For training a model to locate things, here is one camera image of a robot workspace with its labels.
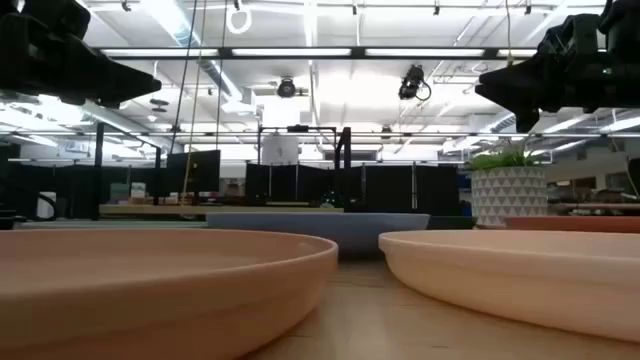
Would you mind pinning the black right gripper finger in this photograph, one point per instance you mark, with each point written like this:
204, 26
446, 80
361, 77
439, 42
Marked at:
520, 70
520, 100

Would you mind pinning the terracotta plate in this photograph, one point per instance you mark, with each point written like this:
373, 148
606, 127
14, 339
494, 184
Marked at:
575, 224

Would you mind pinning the pale pink plate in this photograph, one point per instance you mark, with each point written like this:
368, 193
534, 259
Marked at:
525, 280

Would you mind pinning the peach plate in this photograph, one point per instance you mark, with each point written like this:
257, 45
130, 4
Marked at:
150, 290

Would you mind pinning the blue-grey plate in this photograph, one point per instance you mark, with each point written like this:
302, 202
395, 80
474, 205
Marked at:
340, 232

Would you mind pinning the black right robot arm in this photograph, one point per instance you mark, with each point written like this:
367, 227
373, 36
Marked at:
622, 22

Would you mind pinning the potted succulent in white pot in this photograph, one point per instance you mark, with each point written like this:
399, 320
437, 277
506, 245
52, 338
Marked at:
507, 195

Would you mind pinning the black computer monitor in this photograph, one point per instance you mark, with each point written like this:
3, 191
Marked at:
195, 171

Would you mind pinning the black partition screen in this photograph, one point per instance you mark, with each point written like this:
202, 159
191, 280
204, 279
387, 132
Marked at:
390, 187

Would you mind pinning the round black ceiling device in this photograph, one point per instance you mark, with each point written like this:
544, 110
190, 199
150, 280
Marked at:
286, 88

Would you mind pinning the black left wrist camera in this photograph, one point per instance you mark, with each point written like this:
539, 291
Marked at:
57, 17

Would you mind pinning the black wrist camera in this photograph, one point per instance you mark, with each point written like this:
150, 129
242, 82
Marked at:
57, 17
570, 35

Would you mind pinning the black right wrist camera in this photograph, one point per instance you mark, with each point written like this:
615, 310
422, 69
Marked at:
570, 35

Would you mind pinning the black overhead camera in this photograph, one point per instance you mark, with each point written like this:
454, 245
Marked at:
412, 82

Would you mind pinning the black frame bar with lights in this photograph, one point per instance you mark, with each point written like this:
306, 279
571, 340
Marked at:
225, 52

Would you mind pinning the wooden shelf with black frame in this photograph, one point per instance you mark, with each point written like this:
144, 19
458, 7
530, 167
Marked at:
225, 209

